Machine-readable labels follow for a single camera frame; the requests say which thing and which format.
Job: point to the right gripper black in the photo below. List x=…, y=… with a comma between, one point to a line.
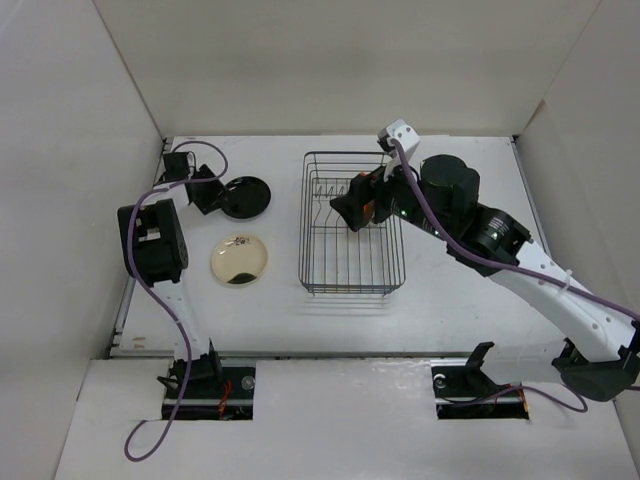
x=350, y=206

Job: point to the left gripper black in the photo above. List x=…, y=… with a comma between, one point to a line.
x=211, y=202

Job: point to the orange round plate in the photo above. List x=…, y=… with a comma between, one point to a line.
x=368, y=212

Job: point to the black round plate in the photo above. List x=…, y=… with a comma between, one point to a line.
x=245, y=197

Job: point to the cream plate with flower pattern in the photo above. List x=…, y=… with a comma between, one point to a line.
x=239, y=259

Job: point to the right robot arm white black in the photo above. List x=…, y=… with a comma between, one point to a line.
x=600, y=356

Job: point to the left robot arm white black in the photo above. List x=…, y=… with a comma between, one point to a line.
x=155, y=254

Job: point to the grey wire dish rack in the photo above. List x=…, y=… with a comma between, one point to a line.
x=333, y=259

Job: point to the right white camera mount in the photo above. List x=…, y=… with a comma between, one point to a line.
x=399, y=141

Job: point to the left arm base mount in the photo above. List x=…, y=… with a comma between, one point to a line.
x=230, y=400

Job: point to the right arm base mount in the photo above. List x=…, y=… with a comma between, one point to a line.
x=462, y=390

